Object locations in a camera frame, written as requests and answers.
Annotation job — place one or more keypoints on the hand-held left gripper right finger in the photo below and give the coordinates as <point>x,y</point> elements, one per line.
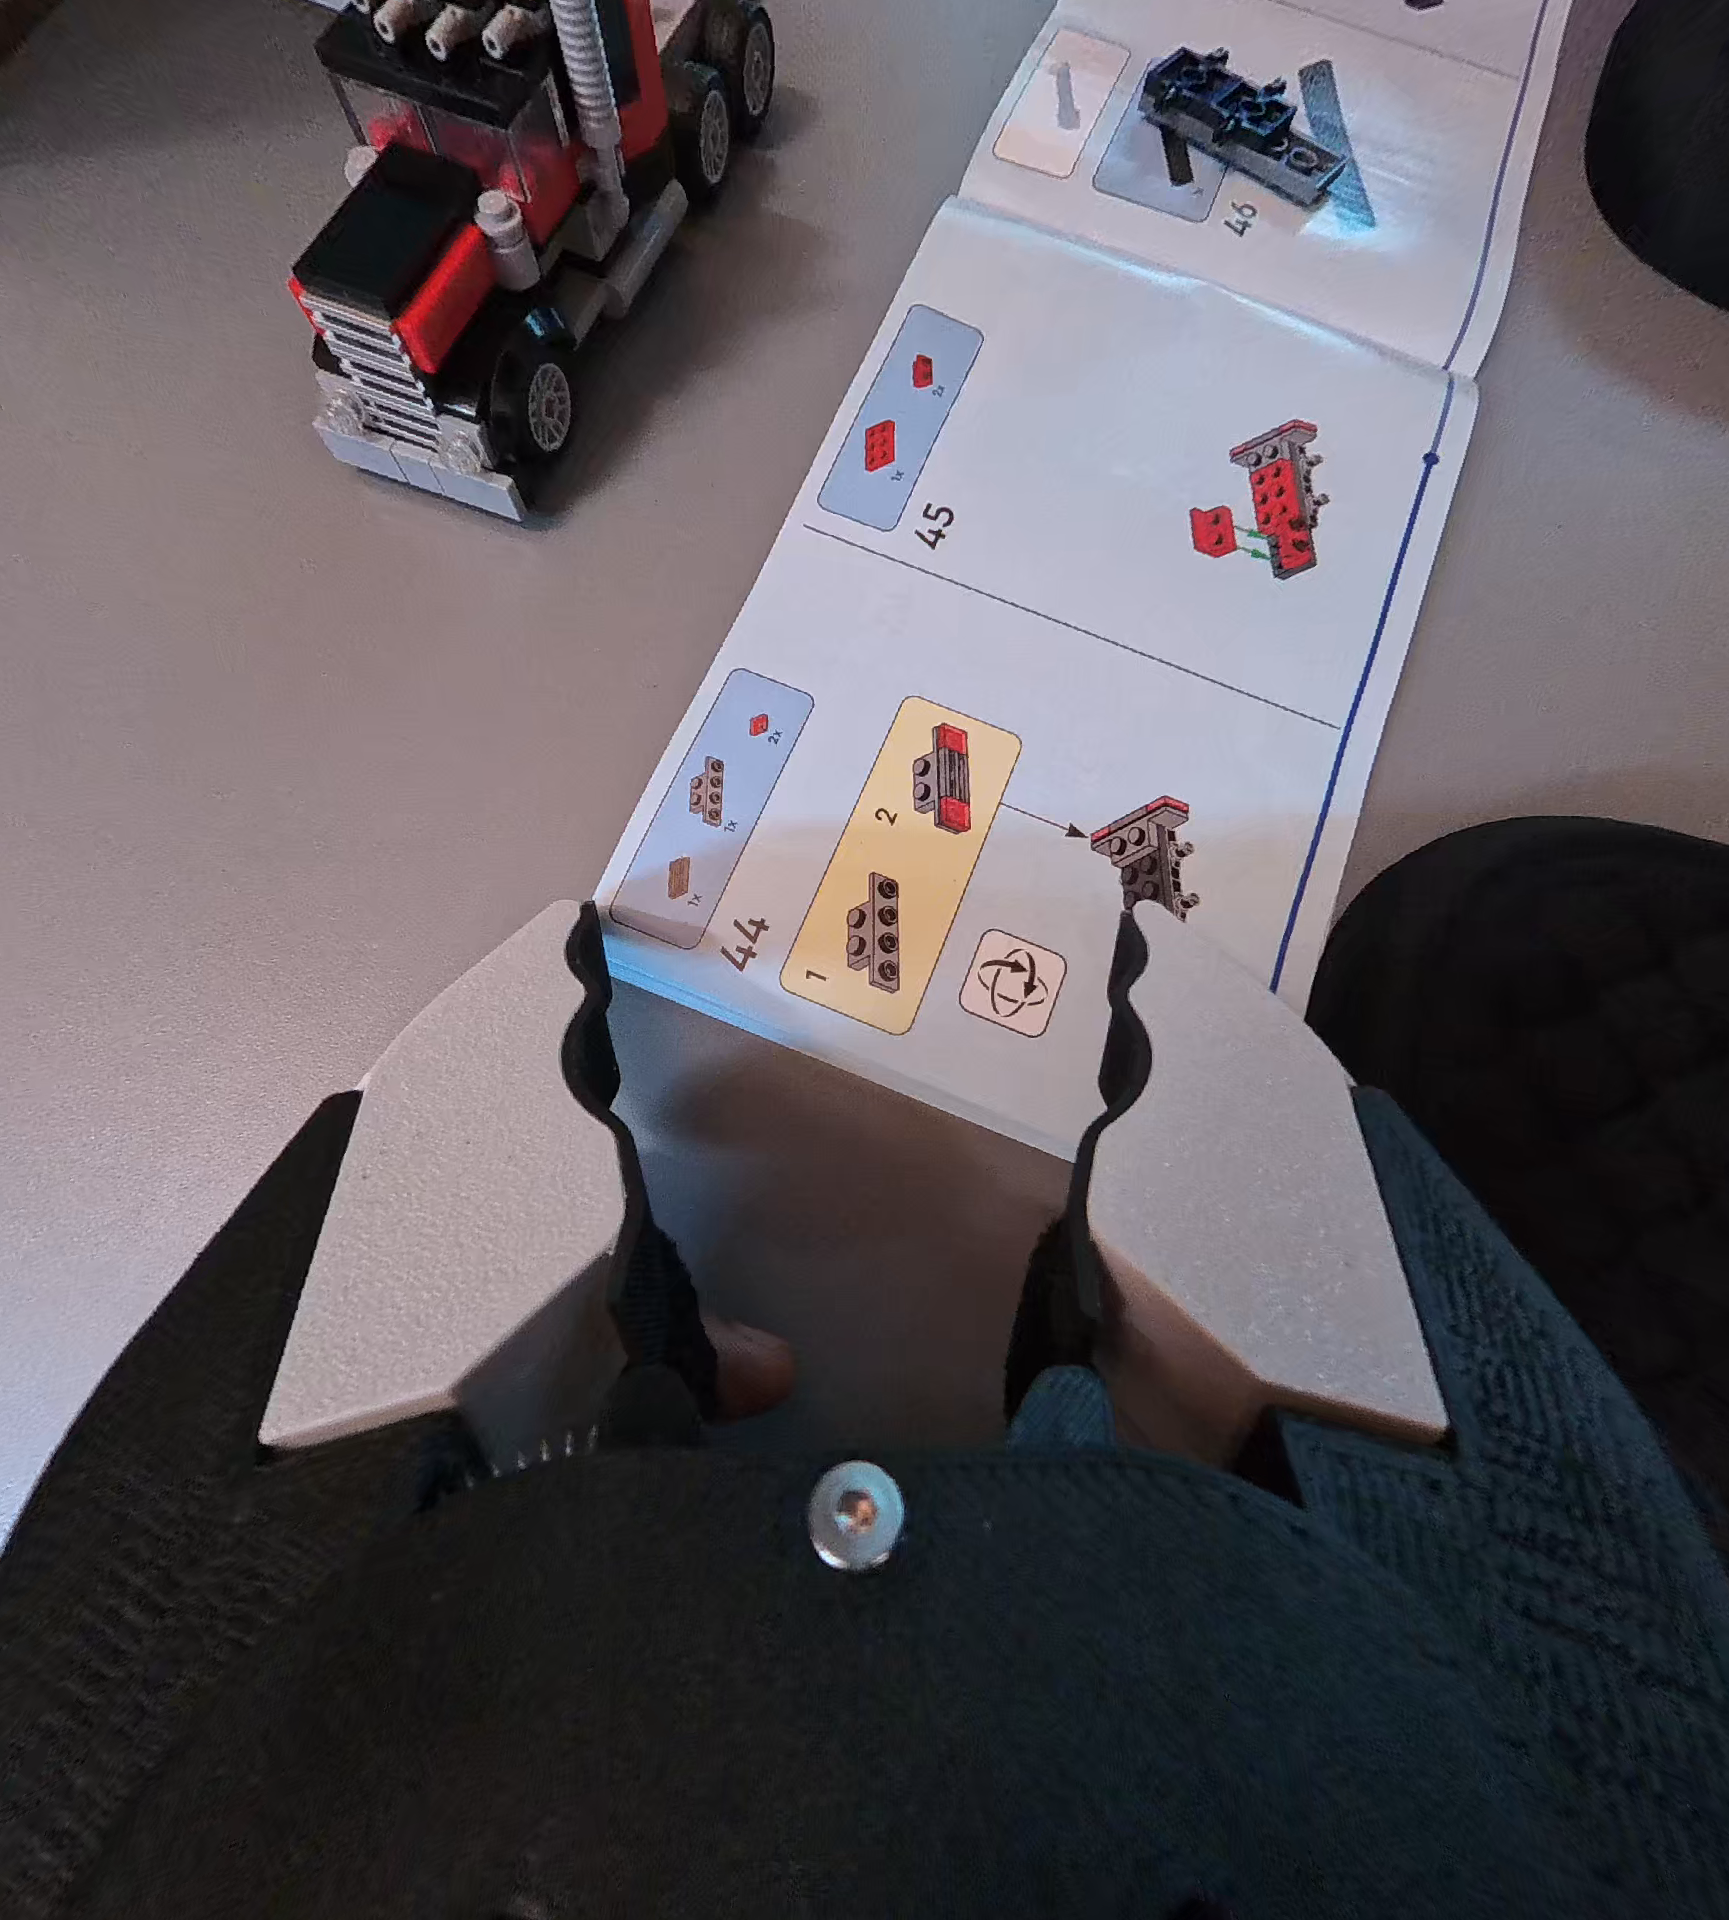
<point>1256,1231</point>

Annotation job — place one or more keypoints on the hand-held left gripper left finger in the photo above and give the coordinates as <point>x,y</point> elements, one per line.
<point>445,1231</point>

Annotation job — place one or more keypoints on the red black lego vehicle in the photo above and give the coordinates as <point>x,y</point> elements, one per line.
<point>474,257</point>

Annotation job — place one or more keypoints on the dark lego plate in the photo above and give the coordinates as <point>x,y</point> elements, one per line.
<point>1239,121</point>

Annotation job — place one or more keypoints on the open lego instruction booklet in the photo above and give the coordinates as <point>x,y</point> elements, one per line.
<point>1106,570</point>

